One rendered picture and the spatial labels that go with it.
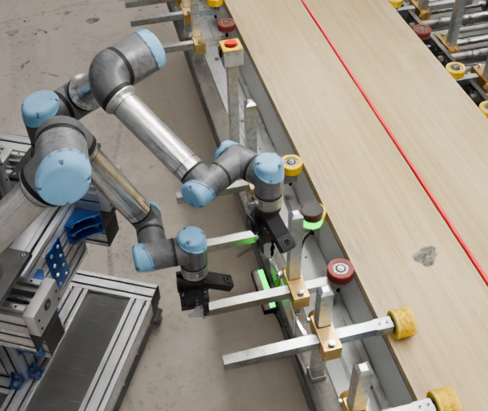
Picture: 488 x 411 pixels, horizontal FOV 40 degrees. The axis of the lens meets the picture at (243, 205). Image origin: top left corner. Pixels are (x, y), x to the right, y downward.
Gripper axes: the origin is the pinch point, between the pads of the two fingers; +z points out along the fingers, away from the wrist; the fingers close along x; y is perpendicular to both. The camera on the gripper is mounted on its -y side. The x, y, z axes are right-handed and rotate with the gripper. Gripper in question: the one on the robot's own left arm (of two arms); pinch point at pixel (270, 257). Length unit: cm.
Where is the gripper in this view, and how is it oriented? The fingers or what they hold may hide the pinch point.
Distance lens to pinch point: 189.1
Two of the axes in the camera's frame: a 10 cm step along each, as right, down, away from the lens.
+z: 0.1, 6.9, 7.2
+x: -8.2, 4.1, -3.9
